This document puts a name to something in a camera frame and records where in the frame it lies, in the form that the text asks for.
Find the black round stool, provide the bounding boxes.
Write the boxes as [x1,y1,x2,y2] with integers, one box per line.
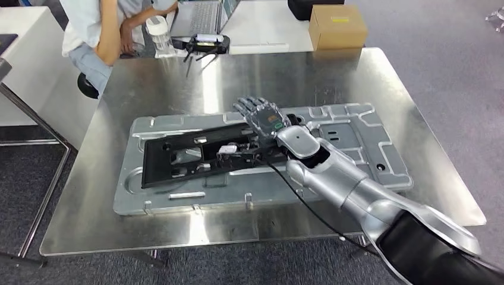
[77,72,100,100]

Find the stainless steel workbench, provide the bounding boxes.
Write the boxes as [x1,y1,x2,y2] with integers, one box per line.
[39,47,487,270]

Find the person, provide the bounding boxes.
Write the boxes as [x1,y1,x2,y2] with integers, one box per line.
[59,0,178,58]

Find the black plastic frame part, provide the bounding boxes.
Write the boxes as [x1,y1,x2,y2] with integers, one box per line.
[141,114,304,189]

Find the grey laptop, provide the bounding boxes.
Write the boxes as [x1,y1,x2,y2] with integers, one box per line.
[169,0,242,38]

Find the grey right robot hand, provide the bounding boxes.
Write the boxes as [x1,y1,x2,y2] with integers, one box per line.
[232,96,292,146]

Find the clear plastic object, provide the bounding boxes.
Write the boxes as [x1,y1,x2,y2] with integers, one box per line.
[485,8,504,33]

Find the dark desk mat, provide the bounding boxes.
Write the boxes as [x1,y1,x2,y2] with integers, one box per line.
[0,33,18,56]

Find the white desk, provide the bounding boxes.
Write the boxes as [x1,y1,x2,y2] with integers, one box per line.
[220,0,316,56]

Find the steel table white panel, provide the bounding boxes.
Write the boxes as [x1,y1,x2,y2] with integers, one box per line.
[0,5,99,268]

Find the clear jar white lid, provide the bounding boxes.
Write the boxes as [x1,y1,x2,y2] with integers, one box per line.
[144,15,176,56]

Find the brown cardboard box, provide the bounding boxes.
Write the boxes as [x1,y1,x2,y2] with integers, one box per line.
[308,4,369,52]

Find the person's leg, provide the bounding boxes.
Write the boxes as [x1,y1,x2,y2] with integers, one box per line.
[68,43,113,97]

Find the black remote controller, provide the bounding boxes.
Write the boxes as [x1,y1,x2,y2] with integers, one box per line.
[172,33,231,64]

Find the person's hand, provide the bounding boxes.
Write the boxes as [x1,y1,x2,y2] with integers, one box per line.
[119,20,136,56]

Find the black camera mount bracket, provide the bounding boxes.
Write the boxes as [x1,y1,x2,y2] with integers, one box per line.
[215,143,288,168]

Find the silver stamped metal plate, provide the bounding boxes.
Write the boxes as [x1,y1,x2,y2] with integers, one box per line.
[113,103,414,216]

